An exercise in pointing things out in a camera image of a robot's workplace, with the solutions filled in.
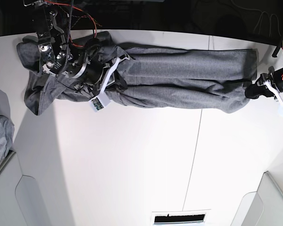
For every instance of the white right bin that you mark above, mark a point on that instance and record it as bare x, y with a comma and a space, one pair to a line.
263, 207

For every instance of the white left bin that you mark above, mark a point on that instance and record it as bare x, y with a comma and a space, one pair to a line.
21, 202

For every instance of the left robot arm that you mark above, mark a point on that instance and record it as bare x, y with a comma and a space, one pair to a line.
277, 49

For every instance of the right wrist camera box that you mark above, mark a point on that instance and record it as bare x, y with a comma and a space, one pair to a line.
99, 102

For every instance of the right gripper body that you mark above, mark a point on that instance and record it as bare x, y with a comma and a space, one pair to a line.
101, 75

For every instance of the table cable grommet slot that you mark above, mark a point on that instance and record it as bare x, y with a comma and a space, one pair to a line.
179, 218

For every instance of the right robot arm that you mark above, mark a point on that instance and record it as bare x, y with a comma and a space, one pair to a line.
53, 51

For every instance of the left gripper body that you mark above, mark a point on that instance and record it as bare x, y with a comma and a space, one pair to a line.
273, 79

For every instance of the white bin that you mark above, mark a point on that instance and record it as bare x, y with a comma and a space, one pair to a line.
21, 202
263, 207

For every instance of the grey t-shirt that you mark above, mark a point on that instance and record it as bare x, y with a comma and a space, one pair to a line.
155, 77

